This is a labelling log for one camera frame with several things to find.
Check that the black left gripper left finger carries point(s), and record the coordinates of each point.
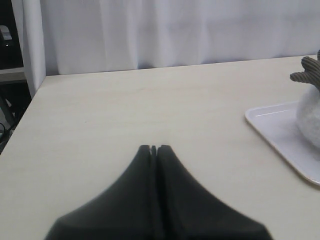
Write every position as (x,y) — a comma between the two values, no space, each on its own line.
(127,210)

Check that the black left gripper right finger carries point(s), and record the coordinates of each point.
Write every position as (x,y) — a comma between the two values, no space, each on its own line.
(190,212)

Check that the white fluffy plush toy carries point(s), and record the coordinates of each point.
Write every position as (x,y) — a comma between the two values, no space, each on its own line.
(308,109)

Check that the white plastic tray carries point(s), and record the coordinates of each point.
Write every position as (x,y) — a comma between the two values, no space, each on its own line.
(277,126)

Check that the dark shelf rack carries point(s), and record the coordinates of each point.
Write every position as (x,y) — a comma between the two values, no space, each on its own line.
(15,96)

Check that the white backdrop curtain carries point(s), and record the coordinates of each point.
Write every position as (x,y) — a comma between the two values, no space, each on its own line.
(62,37)

